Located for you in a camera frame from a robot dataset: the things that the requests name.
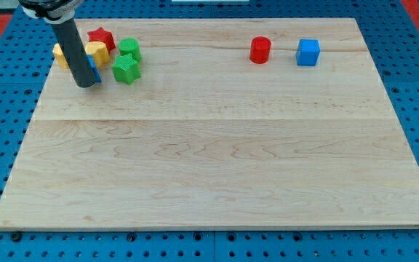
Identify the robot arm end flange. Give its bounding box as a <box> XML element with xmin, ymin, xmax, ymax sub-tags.
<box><xmin>19</xmin><ymin>0</ymin><xmax>84</xmax><ymax>24</ymax></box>

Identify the blue cube block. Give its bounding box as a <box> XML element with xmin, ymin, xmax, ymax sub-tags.
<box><xmin>295</xmin><ymin>39</ymin><xmax>321</xmax><ymax>66</ymax></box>

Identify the light wooden board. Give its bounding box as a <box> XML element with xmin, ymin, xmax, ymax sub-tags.
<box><xmin>0</xmin><ymin>18</ymin><xmax>419</xmax><ymax>231</ymax></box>

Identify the red cylinder block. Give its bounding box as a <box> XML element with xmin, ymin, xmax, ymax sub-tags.
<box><xmin>250</xmin><ymin>36</ymin><xmax>271</xmax><ymax>64</ymax></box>

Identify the green star block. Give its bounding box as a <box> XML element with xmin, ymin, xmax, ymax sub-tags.
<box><xmin>111</xmin><ymin>54</ymin><xmax>141</xmax><ymax>84</ymax></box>

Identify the green cylinder block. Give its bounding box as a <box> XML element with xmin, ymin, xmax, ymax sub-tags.
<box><xmin>118</xmin><ymin>38</ymin><xmax>142</xmax><ymax>62</ymax></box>

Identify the blue block behind rod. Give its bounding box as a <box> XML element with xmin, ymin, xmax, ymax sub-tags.
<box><xmin>87</xmin><ymin>55</ymin><xmax>102</xmax><ymax>82</ymax></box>

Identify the yellow cylinder block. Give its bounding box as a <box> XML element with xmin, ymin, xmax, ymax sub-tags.
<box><xmin>85</xmin><ymin>41</ymin><xmax>111</xmax><ymax>68</ymax></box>

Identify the red star block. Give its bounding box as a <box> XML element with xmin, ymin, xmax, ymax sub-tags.
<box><xmin>87</xmin><ymin>27</ymin><xmax>116</xmax><ymax>52</ymax></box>

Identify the yellow block behind rod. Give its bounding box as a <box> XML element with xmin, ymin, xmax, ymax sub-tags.
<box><xmin>52</xmin><ymin>43</ymin><xmax>69</xmax><ymax>69</ymax></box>

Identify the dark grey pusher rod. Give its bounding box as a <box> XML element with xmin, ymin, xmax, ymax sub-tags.
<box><xmin>51</xmin><ymin>18</ymin><xmax>96</xmax><ymax>88</ymax></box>

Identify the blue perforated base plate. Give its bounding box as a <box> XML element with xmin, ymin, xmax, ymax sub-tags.
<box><xmin>0</xmin><ymin>1</ymin><xmax>419</xmax><ymax>261</ymax></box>

